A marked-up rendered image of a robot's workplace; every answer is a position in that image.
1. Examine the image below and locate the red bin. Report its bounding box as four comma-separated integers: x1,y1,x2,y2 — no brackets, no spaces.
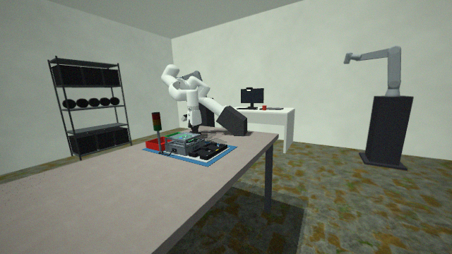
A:
145,137,167,151

